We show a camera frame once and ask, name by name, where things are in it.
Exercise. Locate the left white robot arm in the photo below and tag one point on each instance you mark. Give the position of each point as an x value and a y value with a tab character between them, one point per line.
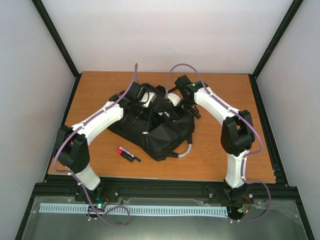
71	150

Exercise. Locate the black aluminium rail base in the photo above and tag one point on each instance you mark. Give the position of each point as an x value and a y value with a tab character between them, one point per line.
124	188

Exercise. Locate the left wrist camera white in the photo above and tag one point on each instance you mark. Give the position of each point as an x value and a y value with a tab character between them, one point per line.
147	99

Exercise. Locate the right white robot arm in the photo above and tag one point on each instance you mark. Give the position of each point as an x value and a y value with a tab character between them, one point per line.
237	133

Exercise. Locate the right black frame post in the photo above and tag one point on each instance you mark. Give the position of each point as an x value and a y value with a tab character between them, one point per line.
281	29

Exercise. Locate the light blue cable duct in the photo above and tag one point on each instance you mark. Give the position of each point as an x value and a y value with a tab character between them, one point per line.
136	210

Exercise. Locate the green cap black highlighter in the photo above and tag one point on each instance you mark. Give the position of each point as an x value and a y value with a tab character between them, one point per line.
197	115

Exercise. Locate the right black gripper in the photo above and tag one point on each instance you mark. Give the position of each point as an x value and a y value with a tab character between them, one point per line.
179	115

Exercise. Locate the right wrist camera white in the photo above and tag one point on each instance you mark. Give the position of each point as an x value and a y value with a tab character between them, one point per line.
173	98

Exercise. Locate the blue cap pen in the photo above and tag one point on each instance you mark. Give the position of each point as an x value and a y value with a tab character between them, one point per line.
129	153

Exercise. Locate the pink cap black highlighter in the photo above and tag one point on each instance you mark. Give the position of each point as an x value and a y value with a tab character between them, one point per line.
125	155

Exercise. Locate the left black frame post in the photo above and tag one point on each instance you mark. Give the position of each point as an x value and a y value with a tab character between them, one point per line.
46	19

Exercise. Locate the black student bag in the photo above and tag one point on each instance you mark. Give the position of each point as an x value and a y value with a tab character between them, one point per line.
164	137

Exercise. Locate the black frame post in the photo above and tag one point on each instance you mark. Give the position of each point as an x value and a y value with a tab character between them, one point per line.
281	29
46	19

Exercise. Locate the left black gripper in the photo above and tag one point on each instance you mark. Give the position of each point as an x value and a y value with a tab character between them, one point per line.
148	116

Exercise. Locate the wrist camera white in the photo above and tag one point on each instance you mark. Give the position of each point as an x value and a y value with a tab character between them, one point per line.
173	98
147	99

